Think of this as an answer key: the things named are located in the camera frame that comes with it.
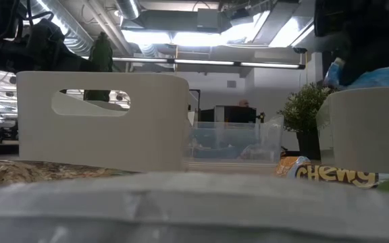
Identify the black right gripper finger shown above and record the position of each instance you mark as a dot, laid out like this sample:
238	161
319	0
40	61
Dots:
361	65

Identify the orange Chewy granola bar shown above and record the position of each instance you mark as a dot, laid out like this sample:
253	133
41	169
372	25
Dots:
333	173

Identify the brown green granola bar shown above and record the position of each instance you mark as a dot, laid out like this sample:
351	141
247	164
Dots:
29	172

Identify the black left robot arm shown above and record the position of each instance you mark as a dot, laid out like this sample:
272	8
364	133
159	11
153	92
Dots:
12	54

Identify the silver blue granola bar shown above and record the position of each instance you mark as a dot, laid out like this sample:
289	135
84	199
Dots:
194	209

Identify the gray plastic bin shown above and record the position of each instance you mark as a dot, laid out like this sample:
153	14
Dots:
360	135

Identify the bushy green plant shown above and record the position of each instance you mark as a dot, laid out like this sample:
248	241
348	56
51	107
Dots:
302	108

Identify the black plant pot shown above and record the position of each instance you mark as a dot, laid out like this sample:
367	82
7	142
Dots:
307	145

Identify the person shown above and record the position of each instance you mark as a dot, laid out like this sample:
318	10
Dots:
244	103

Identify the black computer monitor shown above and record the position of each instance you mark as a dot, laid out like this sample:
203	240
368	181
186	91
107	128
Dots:
238	116

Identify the clear plastic container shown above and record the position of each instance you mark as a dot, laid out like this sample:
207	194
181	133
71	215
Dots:
235	141

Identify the long hanging light bar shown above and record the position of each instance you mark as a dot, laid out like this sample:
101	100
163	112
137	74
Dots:
201	62

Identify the white plastic bin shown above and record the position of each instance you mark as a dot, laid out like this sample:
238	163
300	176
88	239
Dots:
113	141

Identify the green cactus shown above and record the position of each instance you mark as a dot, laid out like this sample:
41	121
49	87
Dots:
100	54

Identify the silver ventilation duct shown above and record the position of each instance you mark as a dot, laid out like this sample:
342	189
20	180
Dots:
128	8

